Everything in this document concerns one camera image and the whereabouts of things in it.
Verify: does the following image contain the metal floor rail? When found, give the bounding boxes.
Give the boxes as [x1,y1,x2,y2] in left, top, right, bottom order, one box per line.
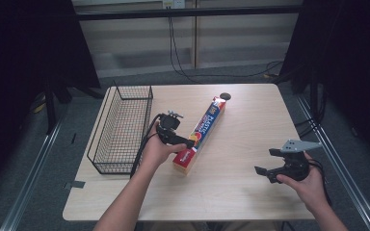
[0,117,64,231]
[296,94,370,231]

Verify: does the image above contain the black cable bundle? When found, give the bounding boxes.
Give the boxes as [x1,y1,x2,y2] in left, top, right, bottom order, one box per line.
[293,116,321,140]

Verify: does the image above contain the black curtain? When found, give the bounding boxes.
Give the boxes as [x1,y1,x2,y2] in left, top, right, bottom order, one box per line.
[277,0,370,169]
[0,0,101,196]

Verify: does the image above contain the black horizontal bar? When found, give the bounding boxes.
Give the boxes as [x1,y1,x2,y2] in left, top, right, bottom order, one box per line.
[76,5,304,22]

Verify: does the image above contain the person's right hand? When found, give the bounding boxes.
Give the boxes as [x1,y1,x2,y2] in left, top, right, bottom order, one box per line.
[276,151,328,215]

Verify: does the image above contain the black wire basket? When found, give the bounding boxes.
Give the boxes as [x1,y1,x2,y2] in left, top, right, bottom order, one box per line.
[86,81,155,175]

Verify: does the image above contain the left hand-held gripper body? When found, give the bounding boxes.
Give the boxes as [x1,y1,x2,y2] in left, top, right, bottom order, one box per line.
[155,110,185,146]

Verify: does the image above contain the long plastic wrap box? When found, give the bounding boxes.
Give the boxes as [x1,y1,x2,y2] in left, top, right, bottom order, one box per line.
[172,95,227,176]

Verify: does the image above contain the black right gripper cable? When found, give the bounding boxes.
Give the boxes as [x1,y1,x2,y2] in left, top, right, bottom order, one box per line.
[307,158,333,207]

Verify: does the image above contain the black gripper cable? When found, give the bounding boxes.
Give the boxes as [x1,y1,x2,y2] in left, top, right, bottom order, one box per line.
[129,113,170,179]
[307,158,333,207]

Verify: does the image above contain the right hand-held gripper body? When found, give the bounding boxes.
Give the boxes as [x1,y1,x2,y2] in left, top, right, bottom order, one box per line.
[268,139,324,185]

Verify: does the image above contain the black floor cable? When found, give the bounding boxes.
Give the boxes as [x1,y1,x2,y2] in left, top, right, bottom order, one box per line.
[168,16,284,85]

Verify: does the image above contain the grey tape strip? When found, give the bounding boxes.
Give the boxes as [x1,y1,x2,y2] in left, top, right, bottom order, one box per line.
[63,180,87,191]

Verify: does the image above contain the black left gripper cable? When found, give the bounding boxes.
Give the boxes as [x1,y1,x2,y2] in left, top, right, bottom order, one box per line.
[129,113,170,179]

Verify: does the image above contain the person's left hand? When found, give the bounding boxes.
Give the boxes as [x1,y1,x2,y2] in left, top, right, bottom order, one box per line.
[140,122,188,171]

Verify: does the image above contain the white wall socket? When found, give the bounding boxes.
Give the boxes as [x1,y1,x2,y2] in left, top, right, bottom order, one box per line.
[161,0,187,10]

